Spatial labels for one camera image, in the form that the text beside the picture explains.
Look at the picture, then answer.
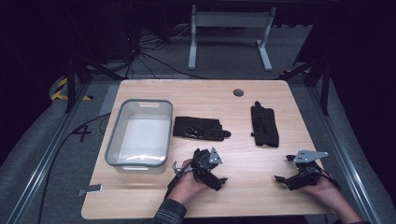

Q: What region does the person's right hand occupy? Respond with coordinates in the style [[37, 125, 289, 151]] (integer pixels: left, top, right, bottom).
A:
[[303, 178, 344, 209]]

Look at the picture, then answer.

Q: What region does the bundle of black cables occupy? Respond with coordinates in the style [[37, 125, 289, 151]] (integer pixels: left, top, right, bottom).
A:
[[124, 26, 207, 80]]

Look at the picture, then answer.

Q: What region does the matte black glove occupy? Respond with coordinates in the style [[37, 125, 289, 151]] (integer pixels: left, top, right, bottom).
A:
[[249, 100, 280, 148]]

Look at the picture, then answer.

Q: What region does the yellow black hazard tape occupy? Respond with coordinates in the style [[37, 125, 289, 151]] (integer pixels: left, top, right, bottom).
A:
[[50, 77, 94, 102]]

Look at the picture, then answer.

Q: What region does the left hand-held gripper cable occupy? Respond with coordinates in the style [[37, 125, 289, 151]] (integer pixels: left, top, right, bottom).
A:
[[172, 160, 186, 175]]

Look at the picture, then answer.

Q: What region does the black glove with shiny patch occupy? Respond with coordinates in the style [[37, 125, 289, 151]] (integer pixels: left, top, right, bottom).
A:
[[172, 116, 233, 142]]

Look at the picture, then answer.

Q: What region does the white plastic bin grey rim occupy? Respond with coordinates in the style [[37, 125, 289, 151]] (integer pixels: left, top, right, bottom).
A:
[[105, 98, 174, 175]]

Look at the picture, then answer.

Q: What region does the black floor cable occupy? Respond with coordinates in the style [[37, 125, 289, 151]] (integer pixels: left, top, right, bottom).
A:
[[36, 112, 112, 224]]

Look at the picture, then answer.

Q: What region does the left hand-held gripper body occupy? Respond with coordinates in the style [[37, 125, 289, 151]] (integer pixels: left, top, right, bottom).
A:
[[191, 147, 224, 188]]

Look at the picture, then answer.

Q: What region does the person's left hand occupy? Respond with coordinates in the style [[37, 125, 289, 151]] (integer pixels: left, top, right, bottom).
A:
[[167, 159, 208, 205]]

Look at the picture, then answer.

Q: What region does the white metal desk frame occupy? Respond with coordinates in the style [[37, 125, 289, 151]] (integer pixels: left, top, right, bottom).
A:
[[188, 4, 277, 72]]

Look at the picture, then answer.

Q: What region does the grey metal floor rail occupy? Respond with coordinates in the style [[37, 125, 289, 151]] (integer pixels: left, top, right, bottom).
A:
[[306, 84, 375, 224], [6, 83, 92, 224]]

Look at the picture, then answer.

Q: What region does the black metal stand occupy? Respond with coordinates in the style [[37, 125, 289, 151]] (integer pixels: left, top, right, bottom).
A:
[[64, 52, 125, 114], [279, 55, 332, 116]]

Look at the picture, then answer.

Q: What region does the silver tape strip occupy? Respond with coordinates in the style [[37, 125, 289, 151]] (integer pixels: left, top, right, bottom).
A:
[[78, 184, 104, 197]]

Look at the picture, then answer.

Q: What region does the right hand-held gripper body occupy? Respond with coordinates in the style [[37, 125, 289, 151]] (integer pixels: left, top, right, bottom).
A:
[[288, 149, 330, 191]]

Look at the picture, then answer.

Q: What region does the right hand-held gripper cable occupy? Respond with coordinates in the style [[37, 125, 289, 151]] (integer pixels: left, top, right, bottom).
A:
[[319, 169, 342, 190]]

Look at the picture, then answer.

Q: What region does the hand-held gripper cable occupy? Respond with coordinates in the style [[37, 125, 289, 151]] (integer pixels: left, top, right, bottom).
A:
[[319, 169, 342, 190], [172, 160, 186, 175]]

